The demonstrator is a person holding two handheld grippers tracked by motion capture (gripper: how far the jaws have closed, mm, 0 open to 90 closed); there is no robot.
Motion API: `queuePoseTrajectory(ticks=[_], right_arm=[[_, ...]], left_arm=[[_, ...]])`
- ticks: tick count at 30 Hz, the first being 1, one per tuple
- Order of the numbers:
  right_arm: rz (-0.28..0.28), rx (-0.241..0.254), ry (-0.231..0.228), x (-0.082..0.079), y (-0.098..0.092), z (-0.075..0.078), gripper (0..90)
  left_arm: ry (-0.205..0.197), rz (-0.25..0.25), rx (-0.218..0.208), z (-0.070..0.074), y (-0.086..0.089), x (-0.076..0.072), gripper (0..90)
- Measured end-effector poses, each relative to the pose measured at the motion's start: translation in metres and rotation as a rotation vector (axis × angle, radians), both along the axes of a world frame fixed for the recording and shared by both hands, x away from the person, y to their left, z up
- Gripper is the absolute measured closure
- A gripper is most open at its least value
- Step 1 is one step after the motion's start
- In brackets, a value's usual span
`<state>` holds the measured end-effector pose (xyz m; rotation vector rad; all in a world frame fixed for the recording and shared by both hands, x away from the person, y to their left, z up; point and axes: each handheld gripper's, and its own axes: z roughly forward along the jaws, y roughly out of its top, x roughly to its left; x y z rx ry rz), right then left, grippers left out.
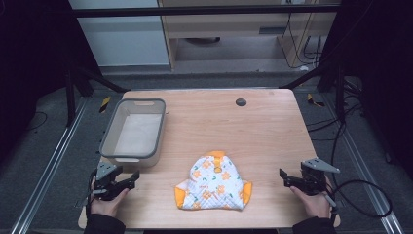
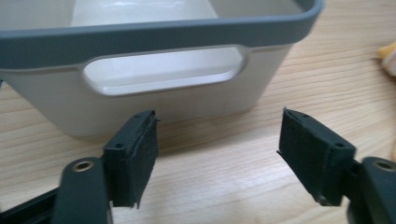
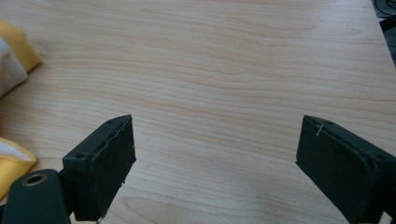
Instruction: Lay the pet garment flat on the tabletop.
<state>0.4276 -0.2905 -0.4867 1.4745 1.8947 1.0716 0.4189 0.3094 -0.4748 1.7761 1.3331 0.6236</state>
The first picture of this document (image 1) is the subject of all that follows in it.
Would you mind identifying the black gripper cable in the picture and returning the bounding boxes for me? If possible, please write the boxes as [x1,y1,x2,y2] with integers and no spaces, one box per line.
[85,170,99,217]
[323,179,394,219]

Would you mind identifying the black floor cables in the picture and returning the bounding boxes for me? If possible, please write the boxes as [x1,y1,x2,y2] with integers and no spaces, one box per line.
[306,77,366,183]

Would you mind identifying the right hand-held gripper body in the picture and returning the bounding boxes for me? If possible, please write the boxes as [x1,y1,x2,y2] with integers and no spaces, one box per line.
[299,157,341,197]

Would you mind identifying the person's right hand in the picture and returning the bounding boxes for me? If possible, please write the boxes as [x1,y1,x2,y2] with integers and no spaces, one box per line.
[289,184,333,219]

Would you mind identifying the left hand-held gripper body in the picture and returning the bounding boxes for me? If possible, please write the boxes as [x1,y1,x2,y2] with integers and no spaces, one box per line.
[92,161,131,202]

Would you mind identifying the yellow black striped tape marker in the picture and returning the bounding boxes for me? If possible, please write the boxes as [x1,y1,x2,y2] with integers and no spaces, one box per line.
[98,96,112,114]
[306,93,326,108]

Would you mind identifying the black horizontal frame bar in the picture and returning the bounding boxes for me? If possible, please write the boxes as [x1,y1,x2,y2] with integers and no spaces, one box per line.
[71,4,341,19]

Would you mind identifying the white cabinet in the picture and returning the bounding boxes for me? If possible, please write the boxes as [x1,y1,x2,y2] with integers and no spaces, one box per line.
[68,0,172,68]

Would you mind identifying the person's left hand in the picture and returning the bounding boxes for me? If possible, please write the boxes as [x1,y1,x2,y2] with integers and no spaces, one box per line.
[90,187,130,218]

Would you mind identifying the aluminium floor rail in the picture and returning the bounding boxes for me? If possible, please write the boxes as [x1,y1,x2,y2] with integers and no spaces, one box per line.
[320,94,407,234]
[9,97,90,234]

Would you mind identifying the white floral baby vest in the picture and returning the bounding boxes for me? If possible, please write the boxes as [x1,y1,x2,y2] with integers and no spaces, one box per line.
[173,149,253,212]

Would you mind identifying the black curtain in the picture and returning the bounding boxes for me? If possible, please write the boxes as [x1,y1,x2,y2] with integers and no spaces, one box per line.
[0,0,101,164]
[319,0,413,181]

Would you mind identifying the black metal stand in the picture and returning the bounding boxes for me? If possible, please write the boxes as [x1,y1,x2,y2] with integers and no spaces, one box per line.
[279,59,348,125]
[62,61,131,129]

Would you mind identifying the black hanging cables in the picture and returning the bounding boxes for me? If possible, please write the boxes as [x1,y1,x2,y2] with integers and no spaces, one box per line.
[280,13,324,70]

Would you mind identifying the white bin with grey rim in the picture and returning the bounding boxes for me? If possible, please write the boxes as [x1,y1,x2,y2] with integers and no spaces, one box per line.
[98,97,167,169]

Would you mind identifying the light wooden desk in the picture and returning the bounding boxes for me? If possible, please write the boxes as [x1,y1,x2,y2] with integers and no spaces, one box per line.
[158,0,342,71]

